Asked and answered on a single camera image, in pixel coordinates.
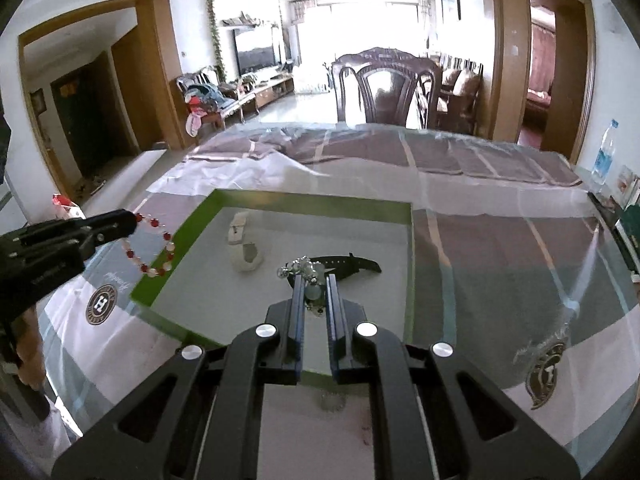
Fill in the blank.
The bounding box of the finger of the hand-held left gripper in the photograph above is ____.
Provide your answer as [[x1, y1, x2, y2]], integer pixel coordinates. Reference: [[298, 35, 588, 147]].
[[80, 208, 142, 247]]

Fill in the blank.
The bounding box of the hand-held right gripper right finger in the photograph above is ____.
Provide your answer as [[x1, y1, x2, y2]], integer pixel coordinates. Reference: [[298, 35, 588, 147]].
[[326, 274, 584, 480]]

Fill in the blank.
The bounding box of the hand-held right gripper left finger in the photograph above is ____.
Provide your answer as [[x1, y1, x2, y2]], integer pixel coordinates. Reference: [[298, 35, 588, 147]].
[[50, 274, 307, 480]]

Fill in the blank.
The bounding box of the silver bead bracelet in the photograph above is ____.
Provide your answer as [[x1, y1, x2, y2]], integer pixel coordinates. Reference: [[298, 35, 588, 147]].
[[276, 256, 325, 311]]

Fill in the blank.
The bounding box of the red white bead bracelet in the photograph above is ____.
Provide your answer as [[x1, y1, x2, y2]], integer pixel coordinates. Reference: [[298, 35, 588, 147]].
[[119, 213, 177, 278]]

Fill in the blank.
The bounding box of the green cardboard box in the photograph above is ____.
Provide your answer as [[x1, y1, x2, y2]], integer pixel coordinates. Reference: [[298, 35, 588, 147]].
[[131, 189, 417, 386]]

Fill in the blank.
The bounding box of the person's left hand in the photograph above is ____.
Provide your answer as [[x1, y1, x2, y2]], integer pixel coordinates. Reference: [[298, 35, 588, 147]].
[[14, 304, 48, 391]]

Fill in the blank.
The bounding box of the red white paper bag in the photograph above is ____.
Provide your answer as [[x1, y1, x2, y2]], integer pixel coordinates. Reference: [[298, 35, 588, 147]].
[[52, 194, 80, 222]]

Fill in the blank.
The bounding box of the black wristwatch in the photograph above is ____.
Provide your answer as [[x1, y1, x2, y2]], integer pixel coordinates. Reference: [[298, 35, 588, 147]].
[[306, 253, 382, 277]]

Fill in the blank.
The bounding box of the white wristwatch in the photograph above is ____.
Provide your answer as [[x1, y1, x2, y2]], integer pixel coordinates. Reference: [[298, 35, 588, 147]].
[[227, 212, 264, 273]]

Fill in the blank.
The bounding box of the dark wooden door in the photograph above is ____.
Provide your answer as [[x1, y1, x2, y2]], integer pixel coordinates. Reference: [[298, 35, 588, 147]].
[[49, 51, 137, 182]]

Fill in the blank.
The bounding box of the pile of clothes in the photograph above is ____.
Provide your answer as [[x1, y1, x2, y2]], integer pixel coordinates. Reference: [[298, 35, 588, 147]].
[[183, 82, 227, 137]]

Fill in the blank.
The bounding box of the wooden armchair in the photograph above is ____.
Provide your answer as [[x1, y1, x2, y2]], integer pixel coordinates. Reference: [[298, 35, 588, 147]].
[[176, 66, 252, 133]]

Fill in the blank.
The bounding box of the checkered tablecloth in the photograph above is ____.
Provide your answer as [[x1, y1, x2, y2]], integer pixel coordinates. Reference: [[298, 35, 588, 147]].
[[37, 124, 640, 466]]

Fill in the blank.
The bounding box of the wooden television cabinet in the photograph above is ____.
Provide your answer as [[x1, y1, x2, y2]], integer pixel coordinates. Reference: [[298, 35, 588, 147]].
[[249, 72, 296, 111]]

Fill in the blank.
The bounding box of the green ivy garland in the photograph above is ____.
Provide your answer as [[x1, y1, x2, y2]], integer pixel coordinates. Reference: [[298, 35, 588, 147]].
[[204, 0, 227, 83]]

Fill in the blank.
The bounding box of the flat screen television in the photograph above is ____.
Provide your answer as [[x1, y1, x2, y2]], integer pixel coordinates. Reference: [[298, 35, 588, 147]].
[[233, 26, 277, 77]]

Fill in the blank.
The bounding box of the dark carved wooden chair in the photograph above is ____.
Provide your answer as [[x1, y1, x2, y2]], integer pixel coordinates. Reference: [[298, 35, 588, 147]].
[[331, 47, 444, 130]]

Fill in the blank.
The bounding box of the striped sofa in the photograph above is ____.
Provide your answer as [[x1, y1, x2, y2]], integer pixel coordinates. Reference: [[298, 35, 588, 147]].
[[436, 54, 485, 135]]

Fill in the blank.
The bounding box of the dark green box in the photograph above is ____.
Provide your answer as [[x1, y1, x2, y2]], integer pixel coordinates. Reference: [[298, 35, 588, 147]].
[[616, 209, 640, 276]]

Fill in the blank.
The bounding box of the clear water bottle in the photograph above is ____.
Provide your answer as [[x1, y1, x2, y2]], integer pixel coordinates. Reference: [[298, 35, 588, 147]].
[[591, 119, 620, 184]]

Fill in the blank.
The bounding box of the wall shelf with ornaments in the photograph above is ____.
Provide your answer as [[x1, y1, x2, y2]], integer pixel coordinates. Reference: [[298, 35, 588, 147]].
[[220, 11, 279, 29]]

